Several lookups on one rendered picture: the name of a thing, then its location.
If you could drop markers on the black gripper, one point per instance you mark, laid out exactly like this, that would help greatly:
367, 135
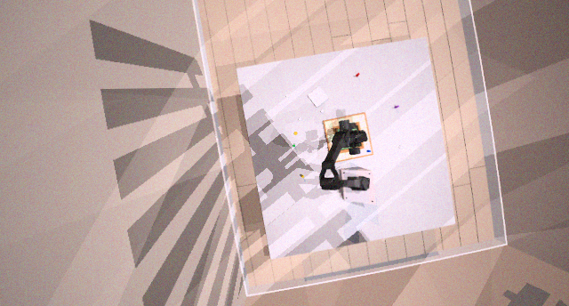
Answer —
354, 151

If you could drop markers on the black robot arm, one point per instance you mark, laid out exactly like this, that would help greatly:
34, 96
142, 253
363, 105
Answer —
341, 140

